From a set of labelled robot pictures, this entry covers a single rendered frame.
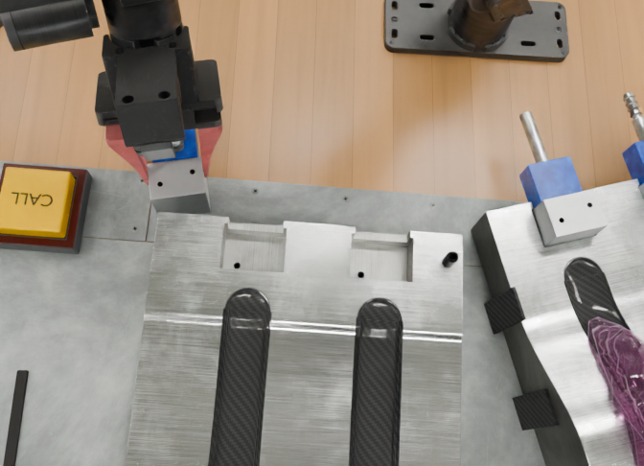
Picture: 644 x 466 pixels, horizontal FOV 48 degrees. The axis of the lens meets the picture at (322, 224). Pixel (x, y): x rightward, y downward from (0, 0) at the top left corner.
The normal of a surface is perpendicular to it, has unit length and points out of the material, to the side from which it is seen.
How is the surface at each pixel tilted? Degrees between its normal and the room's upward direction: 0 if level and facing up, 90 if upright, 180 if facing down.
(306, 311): 0
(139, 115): 61
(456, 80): 0
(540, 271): 0
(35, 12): 48
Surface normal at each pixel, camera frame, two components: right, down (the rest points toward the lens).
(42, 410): 0.06, -0.31
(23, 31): 0.35, 0.70
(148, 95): -0.03, -0.73
